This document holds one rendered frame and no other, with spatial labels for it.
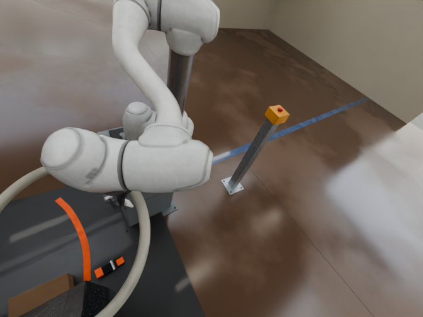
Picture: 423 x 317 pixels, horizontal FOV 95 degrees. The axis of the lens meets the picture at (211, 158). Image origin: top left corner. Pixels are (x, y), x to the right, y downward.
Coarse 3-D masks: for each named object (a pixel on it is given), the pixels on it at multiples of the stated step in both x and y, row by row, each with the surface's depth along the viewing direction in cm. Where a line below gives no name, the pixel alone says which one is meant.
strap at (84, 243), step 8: (56, 200) 167; (64, 208) 164; (72, 216) 162; (80, 224) 160; (80, 232) 156; (80, 240) 153; (88, 248) 151; (88, 256) 148; (88, 264) 145; (88, 272) 142; (88, 280) 140
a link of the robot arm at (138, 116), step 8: (136, 104) 104; (144, 104) 106; (128, 112) 102; (136, 112) 101; (144, 112) 103; (152, 112) 110; (128, 120) 103; (136, 120) 102; (144, 120) 104; (152, 120) 107; (128, 128) 106; (136, 128) 105; (144, 128) 106; (128, 136) 111; (136, 136) 110
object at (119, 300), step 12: (24, 180) 59; (36, 180) 60; (12, 192) 58; (132, 192) 58; (0, 204) 56; (144, 204) 58; (144, 216) 56; (144, 228) 55; (144, 240) 54; (144, 252) 53; (144, 264) 53; (132, 276) 51; (132, 288) 50; (120, 300) 49; (108, 312) 48
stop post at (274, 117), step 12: (276, 108) 143; (276, 120) 139; (264, 132) 154; (252, 144) 170; (264, 144) 166; (252, 156) 174; (240, 168) 194; (228, 180) 225; (240, 180) 212; (228, 192) 215
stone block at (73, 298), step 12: (72, 288) 92; (84, 288) 91; (96, 288) 94; (108, 288) 99; (60, 300) 86; (72, 300) 85; (84, 300) 84; (96, 300) 88; (108, 300) 91; (36, 312) 82; (48, 312) 81; (60, 312) 80; (72, 312) 79; (84, 312) 79; (96, 312) 82; (120, 312) 117
